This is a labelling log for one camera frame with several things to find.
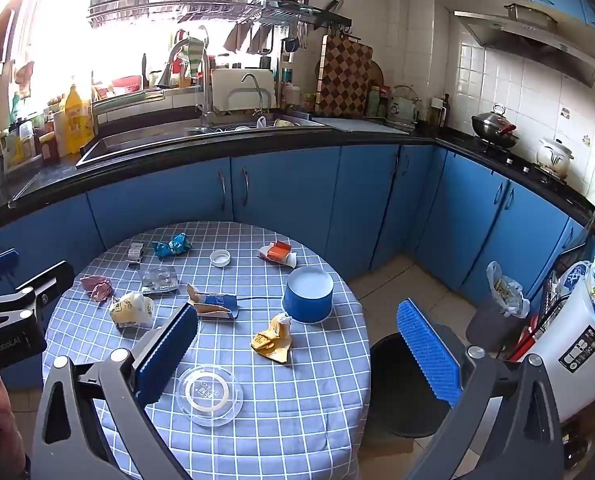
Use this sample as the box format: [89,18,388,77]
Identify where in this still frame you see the black kitchen countertop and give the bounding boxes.
[0,125,595,233]

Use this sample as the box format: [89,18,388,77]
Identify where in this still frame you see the steel range hood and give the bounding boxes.
[455,4,595,86]

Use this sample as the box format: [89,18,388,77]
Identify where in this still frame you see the metal dish rack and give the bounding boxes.
[88,0,353,36]

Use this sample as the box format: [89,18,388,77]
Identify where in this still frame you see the small steel faucet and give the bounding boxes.
[228,73,268,113]

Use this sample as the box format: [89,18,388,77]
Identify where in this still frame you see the red sauce jar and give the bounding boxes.
[40,132,61,163]

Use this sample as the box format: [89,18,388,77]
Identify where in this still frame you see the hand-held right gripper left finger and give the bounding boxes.
[32,304,199,480]

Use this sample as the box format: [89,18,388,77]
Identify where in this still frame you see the yellow wrapper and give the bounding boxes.
[250,313,292,363]

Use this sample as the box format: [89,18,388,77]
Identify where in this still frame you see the chequered wooden cutting board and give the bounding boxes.
[315,34,373,117]

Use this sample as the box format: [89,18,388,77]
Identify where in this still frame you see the pink wrapper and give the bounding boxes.
[79,275,116,303]

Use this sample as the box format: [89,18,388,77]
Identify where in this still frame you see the round table, checked cloth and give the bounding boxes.
[42,221,368,480]

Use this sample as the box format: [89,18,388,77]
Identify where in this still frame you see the crumpled pale yellow cup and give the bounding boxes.
[108,291,157,328]

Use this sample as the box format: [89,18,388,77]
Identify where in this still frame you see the torn blue carton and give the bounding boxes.
[185,284,240,322]

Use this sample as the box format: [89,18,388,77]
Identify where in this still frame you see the white cutting board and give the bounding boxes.
[211,67,277,111]

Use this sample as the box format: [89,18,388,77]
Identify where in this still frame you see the black gas stove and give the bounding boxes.
[472,142,578,188]

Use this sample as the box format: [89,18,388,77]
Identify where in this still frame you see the blue base cabinets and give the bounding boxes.
[0,144,593,391]

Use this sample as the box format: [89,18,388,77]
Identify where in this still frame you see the blue paper bowl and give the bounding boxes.
[282,266,335,325]

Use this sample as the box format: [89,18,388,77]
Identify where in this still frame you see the silver pill blister pack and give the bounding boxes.
[138,266,179,295]

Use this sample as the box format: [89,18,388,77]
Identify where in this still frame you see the green striped cloth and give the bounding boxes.
[182,37,206,78]

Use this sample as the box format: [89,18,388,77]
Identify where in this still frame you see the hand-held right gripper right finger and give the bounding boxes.
[396,299,564,480]

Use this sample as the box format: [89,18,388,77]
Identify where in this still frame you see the white lidded pot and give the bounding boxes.
[537,137,575,178]

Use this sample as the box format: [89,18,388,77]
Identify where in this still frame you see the grey drying mat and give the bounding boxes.
[311,116,411,135]

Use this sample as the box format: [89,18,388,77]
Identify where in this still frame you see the white appliance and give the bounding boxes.
[520,260,595,423]

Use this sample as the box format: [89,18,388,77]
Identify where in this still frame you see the steel kitchen sink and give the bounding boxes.
[75,115,333,168]

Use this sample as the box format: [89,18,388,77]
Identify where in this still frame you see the grey bin with plastic bag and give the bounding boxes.
[465,261,531,353]

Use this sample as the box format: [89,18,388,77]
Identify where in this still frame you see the clear round plastic lid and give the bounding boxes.
[174,364,244,428]

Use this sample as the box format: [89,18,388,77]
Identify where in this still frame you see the pale green kettle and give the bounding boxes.
[387,85,421,128]

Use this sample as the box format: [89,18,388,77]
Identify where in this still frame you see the orange and white crumpled packet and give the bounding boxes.
[258,240,298,268]

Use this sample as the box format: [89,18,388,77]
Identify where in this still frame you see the crumpled blue wrapper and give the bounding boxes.
[152,233,192,259]

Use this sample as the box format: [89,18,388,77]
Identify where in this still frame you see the tall steel faucet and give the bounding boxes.
[160,37,218,128]

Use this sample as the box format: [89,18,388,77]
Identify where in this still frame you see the yellow detergent bottle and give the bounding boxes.
[65,85,96,156]

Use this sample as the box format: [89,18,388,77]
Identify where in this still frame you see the black trash bin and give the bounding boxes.
[367,332,458,438]

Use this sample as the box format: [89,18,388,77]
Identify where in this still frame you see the black wok with lid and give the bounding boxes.
[471,104,521,150]

